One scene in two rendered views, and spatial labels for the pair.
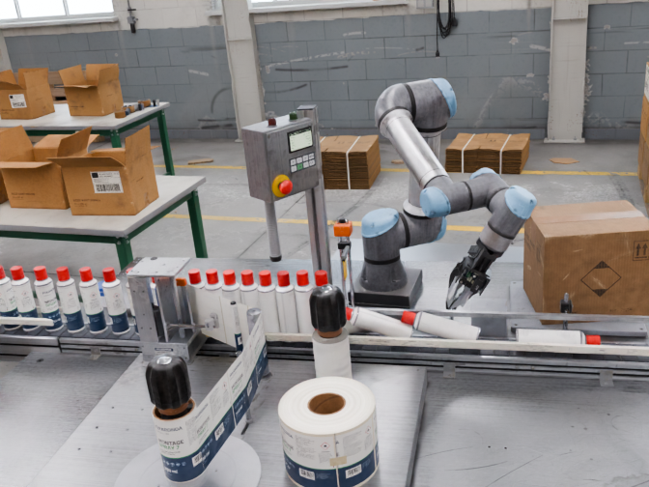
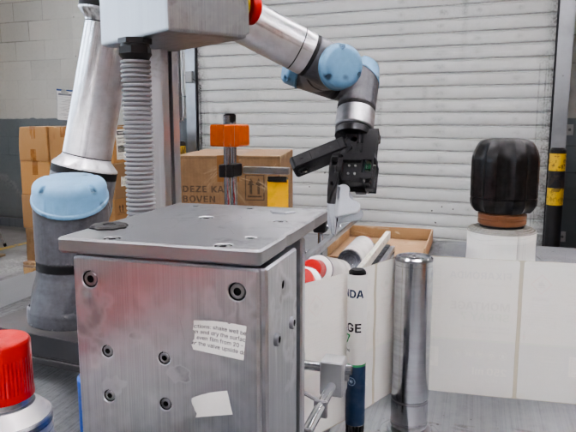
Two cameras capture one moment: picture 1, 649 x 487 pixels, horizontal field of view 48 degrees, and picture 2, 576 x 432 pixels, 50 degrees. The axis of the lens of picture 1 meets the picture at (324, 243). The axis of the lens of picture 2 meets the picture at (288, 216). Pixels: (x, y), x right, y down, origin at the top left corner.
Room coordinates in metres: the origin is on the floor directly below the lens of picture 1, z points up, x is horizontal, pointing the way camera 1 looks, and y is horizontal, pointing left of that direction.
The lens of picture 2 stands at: (1.72, 0.80, 1.20)
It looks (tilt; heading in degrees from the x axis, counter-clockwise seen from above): 9 degrees down; 272
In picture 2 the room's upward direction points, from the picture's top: straight up
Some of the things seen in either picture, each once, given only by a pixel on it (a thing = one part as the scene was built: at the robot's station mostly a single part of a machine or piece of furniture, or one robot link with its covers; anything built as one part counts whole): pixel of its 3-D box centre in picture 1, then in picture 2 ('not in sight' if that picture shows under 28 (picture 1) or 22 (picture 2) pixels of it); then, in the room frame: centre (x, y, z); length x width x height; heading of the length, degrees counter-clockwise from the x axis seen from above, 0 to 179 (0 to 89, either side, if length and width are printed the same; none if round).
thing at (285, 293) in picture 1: (287, 306); not in sight; (1.79, 0.12, 0.98); 0.05 x 0.05 x 0.20
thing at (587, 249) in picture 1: (585, 261); (240, 205); (1.90, -0.75, 0.99); 0.30 x 0.24 x 0.27; 86
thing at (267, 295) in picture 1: (268, 305); not in sight; (1.80, 0.17, 0.98); 0.05 x 0.05 x 0.20
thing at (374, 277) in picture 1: (382, 267); (75, 286); (2.11, -0.18, 0.93); 0.15 x 0.15 x 0.10
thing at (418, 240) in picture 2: not in sight; (383, 242); (1.51, -0.95, 0.85); 0.30 x 0.26 x 0.04; 75
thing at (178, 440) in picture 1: (176, 420); not in sight; (1.23, 0.33, 1.04); 0.09 x 0.09 x 0.29
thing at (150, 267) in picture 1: (158, 267); (209, 225); (1.78, 0.44, 1.14); 0.14 x 0.11 x 0.01; 75
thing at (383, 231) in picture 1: (382, 233); (71, 216); (2.11, -0.18, 1.05); 0.13 x 0.12 x 0.14; 106
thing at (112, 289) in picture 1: (115, 300); not in sight; (1.93, 0.63, 0.98); 0.05 x 0.05 x 0.20
